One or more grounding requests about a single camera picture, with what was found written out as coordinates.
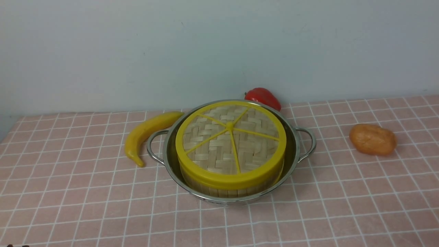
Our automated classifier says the yellow woven steamer lid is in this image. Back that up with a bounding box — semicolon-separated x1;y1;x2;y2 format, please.
175;101;287;172

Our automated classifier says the red toy bell pepper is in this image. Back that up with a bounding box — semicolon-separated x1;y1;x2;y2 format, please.
244;87;281;111

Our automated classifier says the pink checkered tablecloth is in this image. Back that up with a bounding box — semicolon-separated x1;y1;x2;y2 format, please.
0;95;439;247

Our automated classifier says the yellow toy banana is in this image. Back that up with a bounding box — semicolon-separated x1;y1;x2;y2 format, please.
124;111;184;168

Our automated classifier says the yellow bamboo steamer basket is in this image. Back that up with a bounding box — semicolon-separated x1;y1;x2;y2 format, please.
180;161;284;198

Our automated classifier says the stainless steel pot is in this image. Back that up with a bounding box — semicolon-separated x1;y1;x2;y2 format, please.
146;99;317;206

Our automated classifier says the orange toy potato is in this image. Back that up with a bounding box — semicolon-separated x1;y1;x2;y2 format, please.
349;123;397;156

